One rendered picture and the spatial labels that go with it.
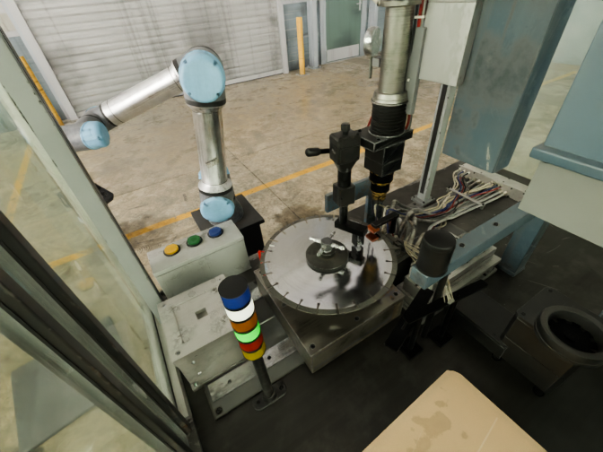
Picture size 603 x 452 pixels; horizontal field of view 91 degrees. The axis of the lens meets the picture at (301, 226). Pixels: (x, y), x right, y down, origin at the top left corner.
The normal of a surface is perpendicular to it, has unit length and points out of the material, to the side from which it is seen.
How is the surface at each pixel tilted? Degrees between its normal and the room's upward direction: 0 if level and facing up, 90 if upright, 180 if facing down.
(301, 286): 0
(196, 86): 83
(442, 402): 0
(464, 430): 0
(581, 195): 90
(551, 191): 90
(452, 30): 90
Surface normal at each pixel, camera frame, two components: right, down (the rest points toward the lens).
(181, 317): -0.07, -0.77
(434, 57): -0.85, 0.38
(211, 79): 0.24, 0.50
